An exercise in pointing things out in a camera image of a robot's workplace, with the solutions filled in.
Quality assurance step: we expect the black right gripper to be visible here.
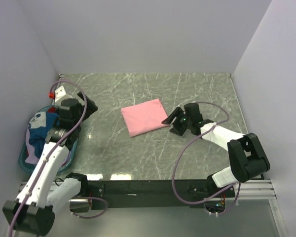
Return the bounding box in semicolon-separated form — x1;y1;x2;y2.
162;107;192;137

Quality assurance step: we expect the pink t shirt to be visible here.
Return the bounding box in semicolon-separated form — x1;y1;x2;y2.
121;99;168;137

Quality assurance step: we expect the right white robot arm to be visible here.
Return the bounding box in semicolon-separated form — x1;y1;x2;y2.
162;103;270;197

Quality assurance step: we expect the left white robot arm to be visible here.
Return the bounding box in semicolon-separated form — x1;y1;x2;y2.
2;91;98;237

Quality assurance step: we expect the red garment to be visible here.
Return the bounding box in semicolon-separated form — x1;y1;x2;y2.
47;106;58;114

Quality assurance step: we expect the blue printed t shirt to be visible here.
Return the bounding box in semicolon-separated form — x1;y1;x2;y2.
25;111;59;158

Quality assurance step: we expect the teal laundry basket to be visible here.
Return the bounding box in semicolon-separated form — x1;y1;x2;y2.
19;105;81;176

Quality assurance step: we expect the lavender t shirt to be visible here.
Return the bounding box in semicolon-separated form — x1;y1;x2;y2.
25;129;72;168

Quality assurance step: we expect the black base beam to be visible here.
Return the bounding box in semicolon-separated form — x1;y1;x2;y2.
74;179;235;210

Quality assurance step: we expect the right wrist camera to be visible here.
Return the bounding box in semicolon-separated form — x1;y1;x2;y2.
184;103;203;123

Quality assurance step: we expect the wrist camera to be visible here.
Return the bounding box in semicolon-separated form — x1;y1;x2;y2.
49;86;73;106
184;103;203;123

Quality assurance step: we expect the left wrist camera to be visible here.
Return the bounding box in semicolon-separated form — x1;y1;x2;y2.
49;86;73;106

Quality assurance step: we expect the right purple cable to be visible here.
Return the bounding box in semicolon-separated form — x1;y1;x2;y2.
172;101;242;215

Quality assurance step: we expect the purple cable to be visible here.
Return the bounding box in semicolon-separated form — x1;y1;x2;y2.
6;79;108;237
172;101;242;215

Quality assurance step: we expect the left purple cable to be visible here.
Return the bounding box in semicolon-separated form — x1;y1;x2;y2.
6;79;108;237

